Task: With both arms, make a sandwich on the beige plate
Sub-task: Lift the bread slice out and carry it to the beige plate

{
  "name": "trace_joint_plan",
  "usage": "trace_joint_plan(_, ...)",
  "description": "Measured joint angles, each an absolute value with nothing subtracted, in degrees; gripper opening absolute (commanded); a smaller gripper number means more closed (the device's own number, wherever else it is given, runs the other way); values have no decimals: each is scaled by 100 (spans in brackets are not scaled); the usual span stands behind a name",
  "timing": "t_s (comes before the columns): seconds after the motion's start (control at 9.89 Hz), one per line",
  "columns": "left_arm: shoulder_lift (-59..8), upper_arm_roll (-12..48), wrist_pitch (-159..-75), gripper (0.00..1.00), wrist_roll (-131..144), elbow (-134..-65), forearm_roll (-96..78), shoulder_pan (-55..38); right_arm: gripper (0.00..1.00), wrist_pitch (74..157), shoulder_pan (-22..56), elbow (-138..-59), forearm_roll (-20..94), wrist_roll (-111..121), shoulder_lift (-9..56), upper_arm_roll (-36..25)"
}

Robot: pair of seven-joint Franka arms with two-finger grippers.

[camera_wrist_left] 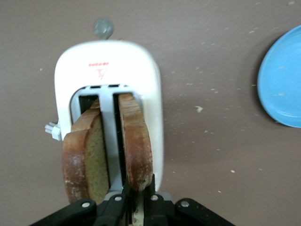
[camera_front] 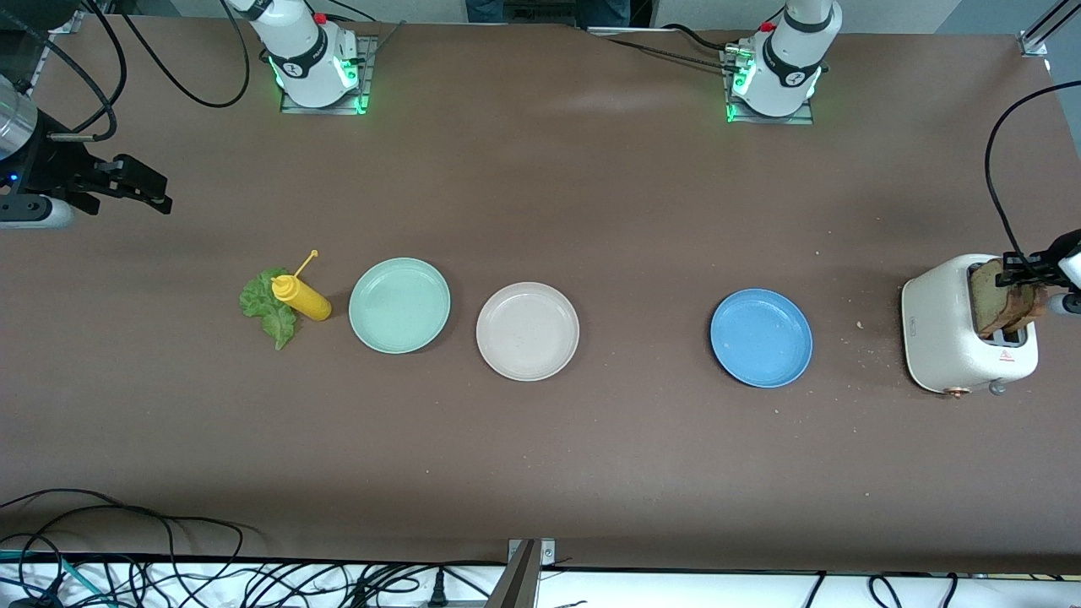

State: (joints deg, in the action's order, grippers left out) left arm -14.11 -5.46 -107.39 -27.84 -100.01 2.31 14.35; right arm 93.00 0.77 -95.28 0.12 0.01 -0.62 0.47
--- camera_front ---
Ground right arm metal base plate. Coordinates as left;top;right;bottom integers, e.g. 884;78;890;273
280;34;378;116

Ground long black floor cable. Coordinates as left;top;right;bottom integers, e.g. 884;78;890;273
0;488;246;608

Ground green lettuce leaf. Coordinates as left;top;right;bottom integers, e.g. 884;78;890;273
239;268;298;351

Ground beige plate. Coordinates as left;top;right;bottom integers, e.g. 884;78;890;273
475;282;581;383

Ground aluminium frame corner profile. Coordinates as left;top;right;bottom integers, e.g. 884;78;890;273
1018;0;1081;58

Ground black base power cable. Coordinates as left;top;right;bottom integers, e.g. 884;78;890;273
591;24;744;75

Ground mint green plate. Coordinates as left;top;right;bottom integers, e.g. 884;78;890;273
348;258;452;355

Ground white two-slot toaster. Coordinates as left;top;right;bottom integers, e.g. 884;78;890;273
900;254;1040;399

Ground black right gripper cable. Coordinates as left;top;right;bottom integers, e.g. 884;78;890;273
42;0;128;144

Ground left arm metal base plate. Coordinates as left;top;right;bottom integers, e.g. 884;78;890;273
720;46;816;126

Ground long black looping cable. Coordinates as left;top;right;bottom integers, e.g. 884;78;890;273
118;0;252;109

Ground aluminium frame rail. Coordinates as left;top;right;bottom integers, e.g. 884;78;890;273
25;8;85;94

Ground metal table edge bracket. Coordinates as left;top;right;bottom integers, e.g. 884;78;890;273
486;539;557;608

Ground yellow mustard squeeze bottle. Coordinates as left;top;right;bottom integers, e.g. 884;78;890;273
270;249;333;323

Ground teal floor cable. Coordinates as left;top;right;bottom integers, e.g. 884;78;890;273
0;549;115;608

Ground blue plate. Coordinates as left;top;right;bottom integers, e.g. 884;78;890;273
709;289;813;389

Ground person in blue jeans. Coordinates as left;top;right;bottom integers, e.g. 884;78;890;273
464;0;633;29

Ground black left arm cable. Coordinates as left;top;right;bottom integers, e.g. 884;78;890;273
985;80;1081;258

